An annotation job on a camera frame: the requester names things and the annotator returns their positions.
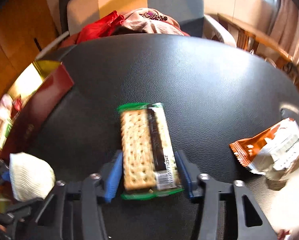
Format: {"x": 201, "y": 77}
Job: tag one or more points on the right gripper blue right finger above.
{"x": 188, "y": 173}

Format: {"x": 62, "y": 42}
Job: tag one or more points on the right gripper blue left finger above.
{"x": 110, "y": 177}

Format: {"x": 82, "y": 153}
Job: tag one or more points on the cracker pack green ends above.
{"x": 149, "y": 166}

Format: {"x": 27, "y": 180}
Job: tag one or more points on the white textured snack bag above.
{"x": 30, "y": 177}

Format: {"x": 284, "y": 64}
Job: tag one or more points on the orange white snack packet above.
{"x": 273, "y": 153}

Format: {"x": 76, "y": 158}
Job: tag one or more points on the red box with gold interior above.
{"x": 32, "y": 116}

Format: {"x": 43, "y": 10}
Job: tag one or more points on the wooden side table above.
{"x": 247, "y": 31}

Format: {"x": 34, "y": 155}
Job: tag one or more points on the red cloth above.
{"x": 103, "y": 27}

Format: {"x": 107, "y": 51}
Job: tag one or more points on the pink patterned cloth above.
{"x": 151, "y": 21}

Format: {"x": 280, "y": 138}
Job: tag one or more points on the grey and yellow armchair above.
{"x": 188, "y": 13}

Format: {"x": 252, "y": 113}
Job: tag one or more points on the checked curtain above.
{"x": 285, "y": 30}

